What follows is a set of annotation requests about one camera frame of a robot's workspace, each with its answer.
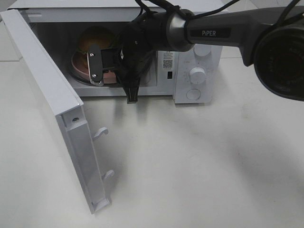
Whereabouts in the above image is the white warning label sticker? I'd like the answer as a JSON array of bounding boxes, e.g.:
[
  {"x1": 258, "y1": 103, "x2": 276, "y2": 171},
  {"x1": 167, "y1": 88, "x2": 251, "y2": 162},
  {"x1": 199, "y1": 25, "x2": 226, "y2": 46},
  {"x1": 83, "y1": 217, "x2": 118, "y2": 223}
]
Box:
[{"x1": 161, "y1": 51, "x2": 174, "y2": 71}]

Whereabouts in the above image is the white microwave door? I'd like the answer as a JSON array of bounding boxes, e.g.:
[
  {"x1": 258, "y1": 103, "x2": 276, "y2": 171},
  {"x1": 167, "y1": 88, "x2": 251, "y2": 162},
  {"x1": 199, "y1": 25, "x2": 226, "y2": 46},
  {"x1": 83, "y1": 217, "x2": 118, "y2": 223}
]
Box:
[{"x1": 0, "y1": 9, "x2": 114, "y2": 214}]

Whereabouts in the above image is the glass microwave turntable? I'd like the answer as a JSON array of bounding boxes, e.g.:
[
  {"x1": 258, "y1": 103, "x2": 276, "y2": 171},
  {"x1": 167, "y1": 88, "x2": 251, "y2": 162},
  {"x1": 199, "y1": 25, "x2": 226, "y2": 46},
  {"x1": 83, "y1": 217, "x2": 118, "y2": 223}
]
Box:
[{"x1": 67, "y1": 63, "x2": 156, "y2": 87}]

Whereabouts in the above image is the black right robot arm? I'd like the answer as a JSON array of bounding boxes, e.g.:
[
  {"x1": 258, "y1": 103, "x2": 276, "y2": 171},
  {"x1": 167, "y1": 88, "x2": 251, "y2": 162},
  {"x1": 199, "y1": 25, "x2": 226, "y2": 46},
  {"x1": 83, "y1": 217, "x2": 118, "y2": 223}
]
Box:
[{"x1": 87, "y1": 0, "x2": 304, "y2": 103}]

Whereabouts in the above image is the white timer knob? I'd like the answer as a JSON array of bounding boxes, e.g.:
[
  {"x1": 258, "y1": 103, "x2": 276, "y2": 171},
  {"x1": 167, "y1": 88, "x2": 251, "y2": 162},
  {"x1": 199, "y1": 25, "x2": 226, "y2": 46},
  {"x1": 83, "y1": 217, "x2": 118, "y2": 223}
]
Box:
[{"x1": 189, "y1": 67, "x2": 207, "y2": 85}]

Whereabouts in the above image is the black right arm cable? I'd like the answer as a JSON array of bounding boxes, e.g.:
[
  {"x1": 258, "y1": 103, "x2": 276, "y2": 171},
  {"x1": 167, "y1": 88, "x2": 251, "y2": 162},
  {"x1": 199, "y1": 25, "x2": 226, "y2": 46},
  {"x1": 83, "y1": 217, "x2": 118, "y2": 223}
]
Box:
[{"x1": 134, "y1": 0, "x2": 238, "y2": 24}]

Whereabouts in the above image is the burger with lettuce and tomato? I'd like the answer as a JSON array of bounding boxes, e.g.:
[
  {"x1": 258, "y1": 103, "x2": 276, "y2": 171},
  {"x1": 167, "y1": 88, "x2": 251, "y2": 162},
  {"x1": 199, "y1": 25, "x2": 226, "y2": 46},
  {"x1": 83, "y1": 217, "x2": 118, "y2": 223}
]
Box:
[{"x1": 77, "y1": 26, "x2": 114, "y2": 54}]

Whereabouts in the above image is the upper white power knob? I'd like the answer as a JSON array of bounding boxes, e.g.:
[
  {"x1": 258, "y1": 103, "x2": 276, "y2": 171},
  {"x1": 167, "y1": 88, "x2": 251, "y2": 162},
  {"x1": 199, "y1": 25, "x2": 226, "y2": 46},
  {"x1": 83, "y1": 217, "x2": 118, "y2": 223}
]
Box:
[{"x1": 193, "y1": 44, "x2": 212, "y2": 57}]

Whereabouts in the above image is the white microwave oven body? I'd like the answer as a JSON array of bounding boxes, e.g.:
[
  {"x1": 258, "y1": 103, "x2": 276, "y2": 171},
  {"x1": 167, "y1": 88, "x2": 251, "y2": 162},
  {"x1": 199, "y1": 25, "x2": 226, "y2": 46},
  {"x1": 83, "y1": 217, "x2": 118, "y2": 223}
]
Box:
[{"x1": 1, "y1": 0, "x2": 222, "y2": 104}]

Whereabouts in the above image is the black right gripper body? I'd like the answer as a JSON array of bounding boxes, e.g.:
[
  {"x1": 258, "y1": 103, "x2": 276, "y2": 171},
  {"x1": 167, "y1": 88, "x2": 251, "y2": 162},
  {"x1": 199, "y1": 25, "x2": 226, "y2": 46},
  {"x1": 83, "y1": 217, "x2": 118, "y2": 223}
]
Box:
[{"x1": 100, "y1": 11, "x2": 166, "y2": 104}]

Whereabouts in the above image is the pink round plate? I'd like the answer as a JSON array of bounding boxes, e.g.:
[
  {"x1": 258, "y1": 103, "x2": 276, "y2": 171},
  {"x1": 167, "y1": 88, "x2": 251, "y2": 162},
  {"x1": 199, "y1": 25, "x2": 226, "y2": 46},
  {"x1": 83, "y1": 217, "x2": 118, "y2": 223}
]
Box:
[{"x1": 71, "y1": 52, "x2": 117, "y2": 84}]

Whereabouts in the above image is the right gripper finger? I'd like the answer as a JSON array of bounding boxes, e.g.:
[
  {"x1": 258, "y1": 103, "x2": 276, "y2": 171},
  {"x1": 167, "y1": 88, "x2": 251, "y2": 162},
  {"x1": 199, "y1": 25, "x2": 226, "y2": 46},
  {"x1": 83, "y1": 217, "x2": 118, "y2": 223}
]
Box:
[{"x1": 87, "y1": 44, "x2": 104, "y2": 86}]

